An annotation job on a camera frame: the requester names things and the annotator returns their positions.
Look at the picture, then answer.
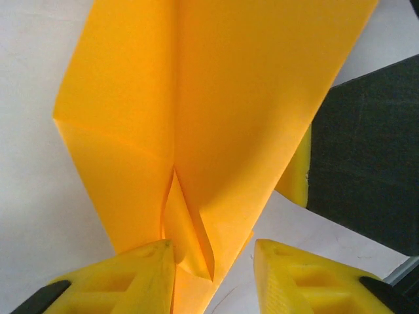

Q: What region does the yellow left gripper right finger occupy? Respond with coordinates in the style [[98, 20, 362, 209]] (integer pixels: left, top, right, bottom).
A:
[[254, 238, 419, 314]]

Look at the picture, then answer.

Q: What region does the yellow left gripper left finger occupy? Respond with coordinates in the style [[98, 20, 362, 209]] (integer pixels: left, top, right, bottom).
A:
[[9, 239, 176, 314]]

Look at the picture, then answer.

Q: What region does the orange paper sheet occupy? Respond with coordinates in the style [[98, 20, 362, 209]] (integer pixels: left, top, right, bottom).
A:
[[52, 0, 380, 314]]

